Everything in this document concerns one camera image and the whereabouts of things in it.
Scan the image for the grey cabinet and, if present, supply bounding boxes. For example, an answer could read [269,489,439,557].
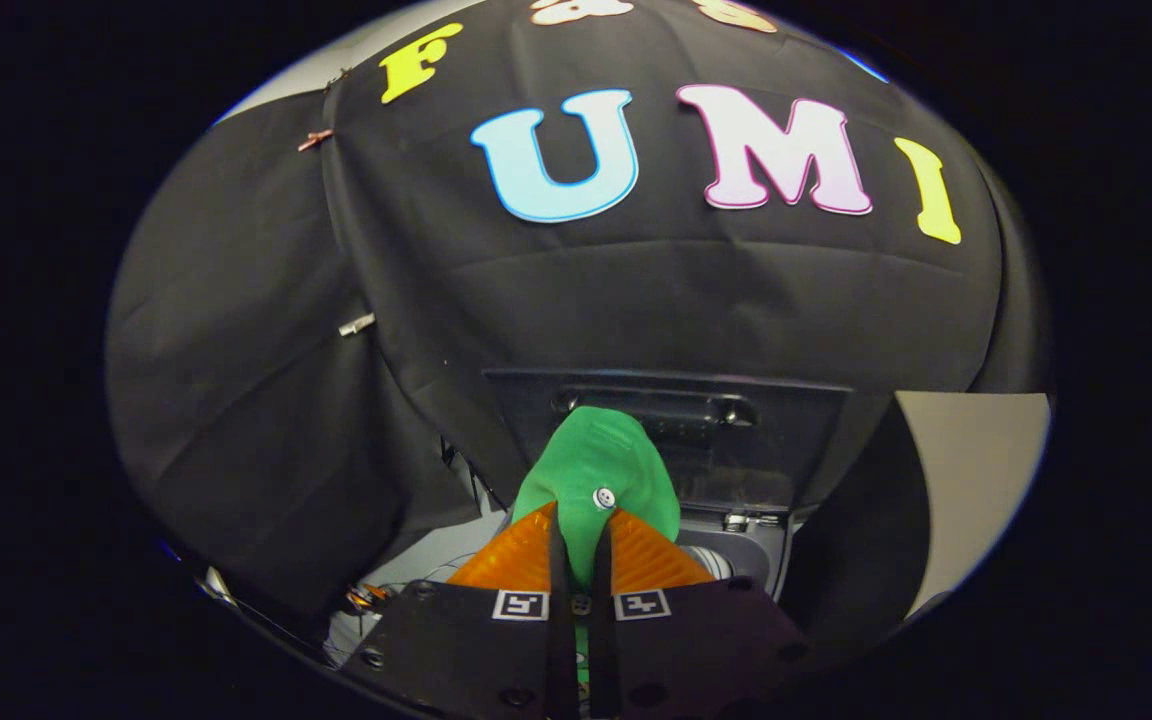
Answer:
[806,390,1052,641]

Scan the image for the grey washing machine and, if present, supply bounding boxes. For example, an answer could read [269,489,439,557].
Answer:
[326,505,797,661]

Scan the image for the dark washing machine lid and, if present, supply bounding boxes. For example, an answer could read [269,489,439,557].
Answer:
[484,368,852,513]

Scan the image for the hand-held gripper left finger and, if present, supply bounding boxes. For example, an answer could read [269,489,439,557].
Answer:
[336,500,577,720]

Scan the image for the green polo shirt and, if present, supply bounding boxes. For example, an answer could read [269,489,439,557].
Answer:
[513,405,682,691]

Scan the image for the black backdrop cloth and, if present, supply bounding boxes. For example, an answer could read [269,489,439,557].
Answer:
[106,0,1052,641]

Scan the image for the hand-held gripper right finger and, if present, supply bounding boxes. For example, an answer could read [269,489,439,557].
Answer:
[591,508,812,720]

